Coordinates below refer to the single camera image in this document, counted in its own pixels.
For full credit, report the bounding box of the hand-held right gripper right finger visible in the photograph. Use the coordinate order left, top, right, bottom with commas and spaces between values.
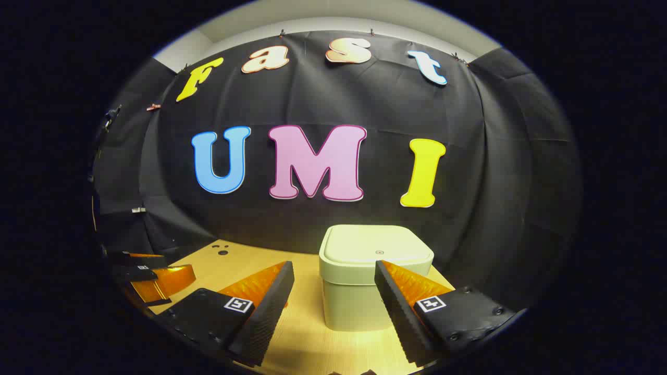
374, 259, 522, 368

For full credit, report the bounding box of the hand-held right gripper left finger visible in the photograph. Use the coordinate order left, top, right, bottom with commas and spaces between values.
149, 260, 295, 368

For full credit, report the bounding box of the pale green desktop garbage bin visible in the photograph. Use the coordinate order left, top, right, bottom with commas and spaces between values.
318, 224, 435, 332

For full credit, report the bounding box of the wooden desktop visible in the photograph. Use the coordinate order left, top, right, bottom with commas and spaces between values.
149, 240, 456, 375

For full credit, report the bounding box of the black backdrop cloth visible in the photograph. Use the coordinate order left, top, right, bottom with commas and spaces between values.
90, 30, 582, 313

